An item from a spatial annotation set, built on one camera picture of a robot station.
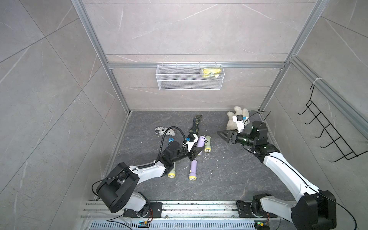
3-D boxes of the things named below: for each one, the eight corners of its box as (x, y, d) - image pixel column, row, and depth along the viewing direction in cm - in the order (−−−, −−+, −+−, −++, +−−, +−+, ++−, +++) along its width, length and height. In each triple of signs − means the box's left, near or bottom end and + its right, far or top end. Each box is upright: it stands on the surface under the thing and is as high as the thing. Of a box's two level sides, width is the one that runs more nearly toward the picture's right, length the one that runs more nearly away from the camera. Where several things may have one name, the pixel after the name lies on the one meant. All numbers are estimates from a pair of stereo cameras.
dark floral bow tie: (189, 133, 107) (189, 130, 105) (195, 115, 119) (195, 113, 116) (197, 135, 106) (197, 132, 104) (203, 117, 117) (203, 115, 115)
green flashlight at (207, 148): (204, 152, 98) (204, 150, 95) (204, 137, 105) (205, 135, 103) (210, 152, 97) (211, 150, 95) (210, 138, 105) (211, 135, 103)
